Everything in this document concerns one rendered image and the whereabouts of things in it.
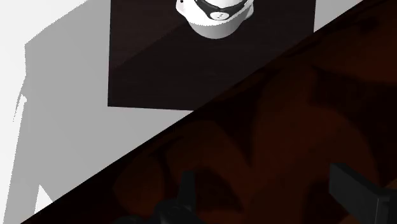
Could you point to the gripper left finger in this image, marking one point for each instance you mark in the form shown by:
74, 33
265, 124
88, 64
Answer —
187, 189

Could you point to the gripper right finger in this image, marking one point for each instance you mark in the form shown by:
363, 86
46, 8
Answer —
356, 192

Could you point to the dark brown wooden table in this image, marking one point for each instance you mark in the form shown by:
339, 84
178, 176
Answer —
294, 124

